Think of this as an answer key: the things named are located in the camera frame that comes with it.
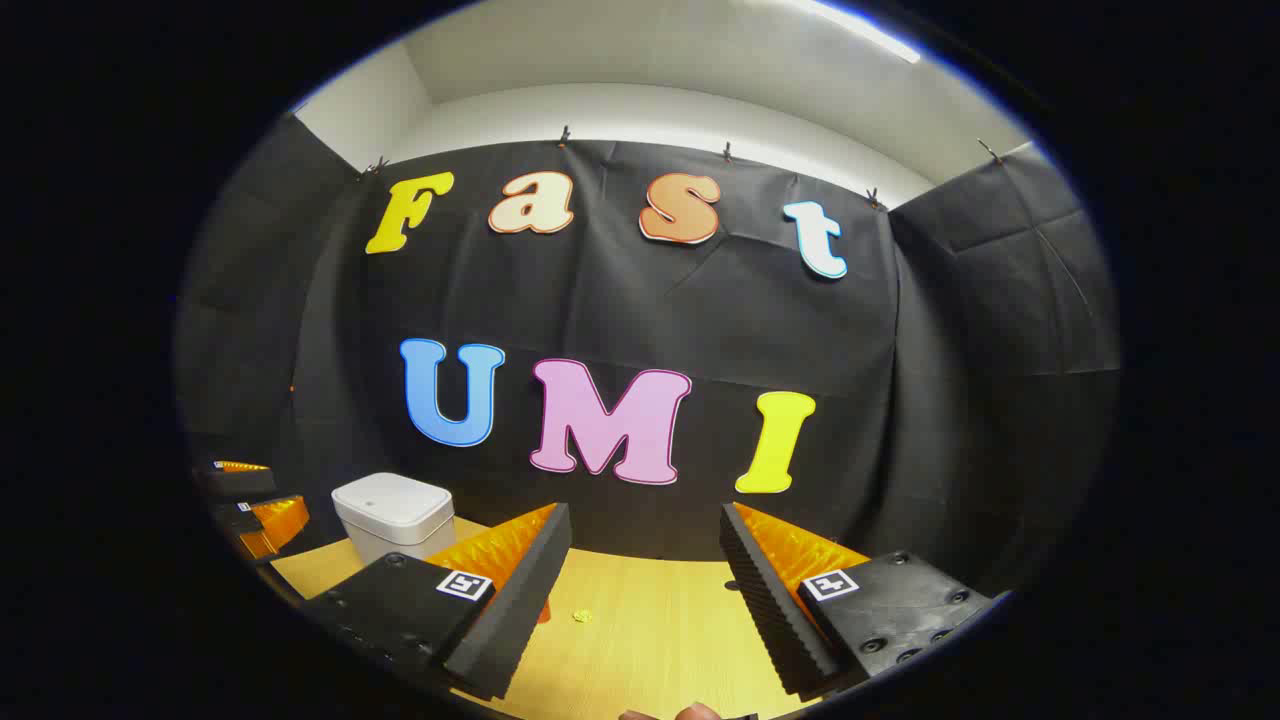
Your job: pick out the black backdrop cloth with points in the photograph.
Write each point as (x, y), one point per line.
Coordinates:
(640, 310)

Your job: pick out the orange pop can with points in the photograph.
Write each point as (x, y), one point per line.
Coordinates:
(545, 609)

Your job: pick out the wooden desktop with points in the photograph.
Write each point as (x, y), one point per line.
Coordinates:
(650, 650)

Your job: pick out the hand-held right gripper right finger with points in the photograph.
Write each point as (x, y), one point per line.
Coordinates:
(775, 610)

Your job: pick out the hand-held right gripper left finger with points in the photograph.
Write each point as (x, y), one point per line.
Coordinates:
(500, 620)

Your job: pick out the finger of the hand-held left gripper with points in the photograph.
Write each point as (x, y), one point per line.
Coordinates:
(238, 481)
(275, 522)

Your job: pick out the white desktop garbage bin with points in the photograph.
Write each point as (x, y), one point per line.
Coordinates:
(390, 500)

